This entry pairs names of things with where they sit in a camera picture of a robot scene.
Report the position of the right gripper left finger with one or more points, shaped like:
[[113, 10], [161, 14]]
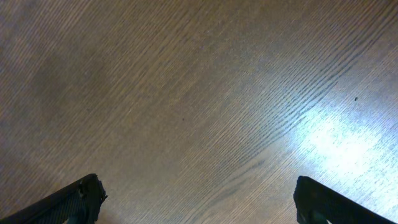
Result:
[[79, 202]]

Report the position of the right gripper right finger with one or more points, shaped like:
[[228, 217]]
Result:
[[316, 203]]

